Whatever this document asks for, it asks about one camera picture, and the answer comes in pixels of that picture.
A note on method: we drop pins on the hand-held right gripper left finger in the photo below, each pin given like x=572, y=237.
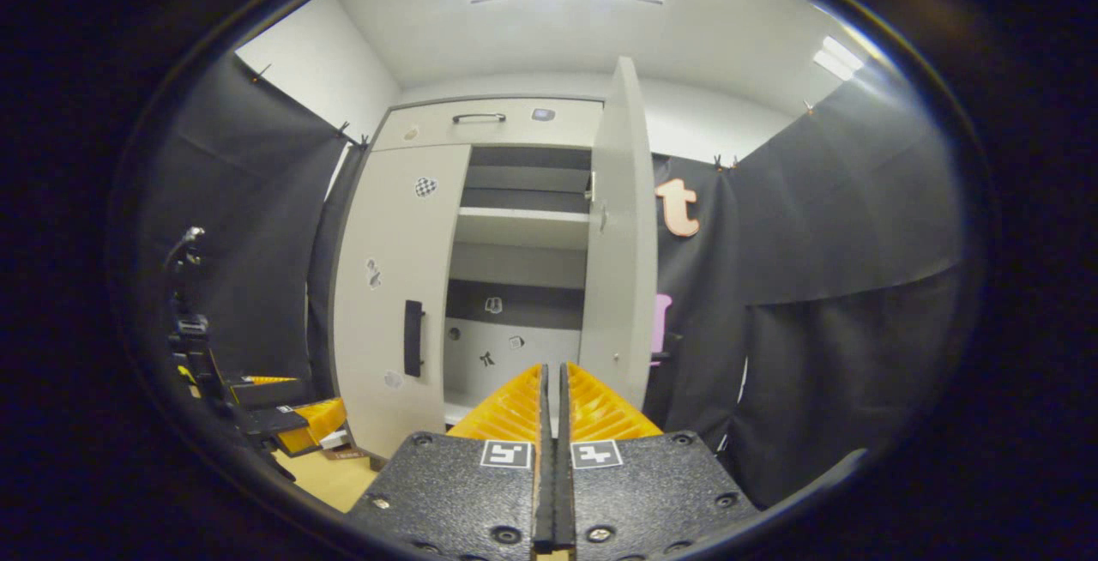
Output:
x=463, y=492

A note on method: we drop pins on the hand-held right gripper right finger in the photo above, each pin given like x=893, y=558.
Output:
x=652, y=492

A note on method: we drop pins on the beige cabinet door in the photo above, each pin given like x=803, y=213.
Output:
x=386, y=226
x=622, y=269

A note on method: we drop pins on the beige cabinet drawer front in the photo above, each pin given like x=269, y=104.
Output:
x=515, y=125

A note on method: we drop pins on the metal door hinge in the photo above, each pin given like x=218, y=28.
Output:
x=590, y=188

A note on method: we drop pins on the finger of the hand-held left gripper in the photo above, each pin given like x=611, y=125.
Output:
x=274, y=394
x=313, y=424

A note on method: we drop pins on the beige double-door shoe cabinet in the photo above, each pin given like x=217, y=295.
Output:
x=515, y=278

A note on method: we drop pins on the white cabinet shelf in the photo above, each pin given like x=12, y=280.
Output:
x=519, y=226
x=459, y=411

